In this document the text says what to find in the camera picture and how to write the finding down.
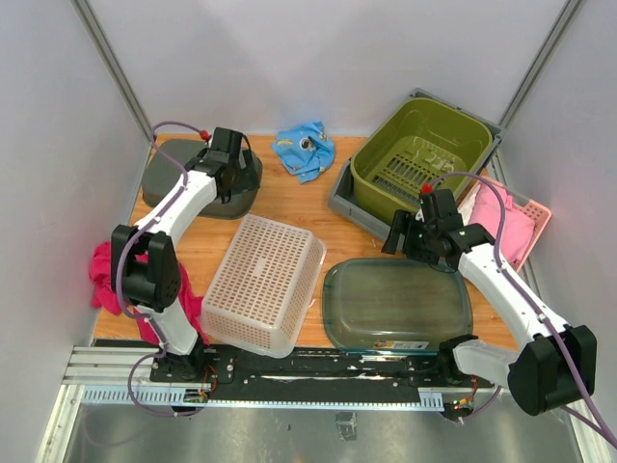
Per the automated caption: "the translucent blue plastic tub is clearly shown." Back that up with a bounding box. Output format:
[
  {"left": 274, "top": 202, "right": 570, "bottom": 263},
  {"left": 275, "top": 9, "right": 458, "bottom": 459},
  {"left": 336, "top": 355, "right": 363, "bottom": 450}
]
[{"left": 322, "top": 258, "right": 473, "bottom": 353}]

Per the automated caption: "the aluminium frame rail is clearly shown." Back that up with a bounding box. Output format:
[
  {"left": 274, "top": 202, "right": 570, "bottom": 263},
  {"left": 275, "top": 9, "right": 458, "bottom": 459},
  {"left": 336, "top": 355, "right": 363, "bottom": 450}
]
[{"left": 63, "top": 344, "right": 494, "bottom": 411}]

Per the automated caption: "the white perforated plastic basket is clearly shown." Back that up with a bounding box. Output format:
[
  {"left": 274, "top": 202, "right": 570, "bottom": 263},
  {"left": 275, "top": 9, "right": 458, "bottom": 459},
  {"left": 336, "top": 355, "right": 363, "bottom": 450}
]
[{"left": 200, "top": 214, "right": 327, "bottom": 359}]

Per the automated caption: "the grey plastic bin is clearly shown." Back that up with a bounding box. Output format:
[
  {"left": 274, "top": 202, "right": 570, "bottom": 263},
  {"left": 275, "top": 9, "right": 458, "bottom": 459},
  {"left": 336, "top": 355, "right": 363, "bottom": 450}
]
[{"left": 328, "top": 87, "right": 507, "bottom": 244}]

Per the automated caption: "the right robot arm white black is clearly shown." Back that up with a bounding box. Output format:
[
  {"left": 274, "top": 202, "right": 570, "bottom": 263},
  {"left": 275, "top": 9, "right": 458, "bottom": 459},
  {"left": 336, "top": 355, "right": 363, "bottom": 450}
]
[{"left": 382, "top": 189, "right": 597, "bottom": 416}]

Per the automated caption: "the pink plastic basket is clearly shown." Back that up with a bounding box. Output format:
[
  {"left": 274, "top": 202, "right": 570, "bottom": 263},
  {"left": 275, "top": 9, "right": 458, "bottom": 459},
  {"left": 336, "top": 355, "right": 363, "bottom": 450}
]
[{"left": 458, "top": 178, "right": 551, "bottom": 271}]

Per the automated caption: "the pink folded cloth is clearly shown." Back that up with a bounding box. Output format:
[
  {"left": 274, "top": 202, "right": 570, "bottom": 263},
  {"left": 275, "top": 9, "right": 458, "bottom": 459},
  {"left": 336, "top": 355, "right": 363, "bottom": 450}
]
[{"left": 460, "top": 182, "right": 535, "bottom": 266}]

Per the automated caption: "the blue patterned cloth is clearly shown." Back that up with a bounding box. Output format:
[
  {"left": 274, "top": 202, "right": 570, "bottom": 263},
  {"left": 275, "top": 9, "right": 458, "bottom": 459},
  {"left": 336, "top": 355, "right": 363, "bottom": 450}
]
[{"left": 272, "top": 121, "right": 335, "bottom": 184}]

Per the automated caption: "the olive green plastic basin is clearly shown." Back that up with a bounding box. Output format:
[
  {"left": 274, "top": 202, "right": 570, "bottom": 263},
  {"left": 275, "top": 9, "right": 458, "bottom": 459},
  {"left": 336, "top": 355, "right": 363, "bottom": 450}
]
[{"left": 350, "top": 96, "right": 494, "bottom": 224}]

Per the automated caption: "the dark grey plastic tray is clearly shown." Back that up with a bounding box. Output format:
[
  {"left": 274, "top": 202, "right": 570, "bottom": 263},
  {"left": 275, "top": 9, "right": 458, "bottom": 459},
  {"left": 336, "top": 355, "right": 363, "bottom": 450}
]
[{"left": 141, "top": 139, "right": 257, "bottom": 220}]

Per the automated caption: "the magenta cloth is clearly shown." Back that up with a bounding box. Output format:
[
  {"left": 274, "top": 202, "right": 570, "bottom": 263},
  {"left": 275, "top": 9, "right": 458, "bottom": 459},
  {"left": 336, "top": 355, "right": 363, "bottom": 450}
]
[{"left": 88, "top": 241, "right": 209, "bottom": 344}]

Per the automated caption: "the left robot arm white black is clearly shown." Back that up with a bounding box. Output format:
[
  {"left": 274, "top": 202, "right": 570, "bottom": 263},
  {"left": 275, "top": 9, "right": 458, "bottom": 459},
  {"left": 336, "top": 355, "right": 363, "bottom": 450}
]
[{"left": 111, "top": 124, "right": 260, "bottom": 382}]

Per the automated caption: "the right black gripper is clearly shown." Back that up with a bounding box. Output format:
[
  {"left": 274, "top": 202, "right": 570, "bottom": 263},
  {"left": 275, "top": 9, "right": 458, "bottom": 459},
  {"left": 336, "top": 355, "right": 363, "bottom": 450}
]
[{"left": 382, "top": 209, "right": 439, "bottom": 264}]

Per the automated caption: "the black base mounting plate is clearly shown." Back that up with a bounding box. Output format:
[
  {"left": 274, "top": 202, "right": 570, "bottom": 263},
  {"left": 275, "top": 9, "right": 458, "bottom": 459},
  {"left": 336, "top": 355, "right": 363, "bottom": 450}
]
[{"left": 149, "top": 344, "right": 492, "bottom": 408}]

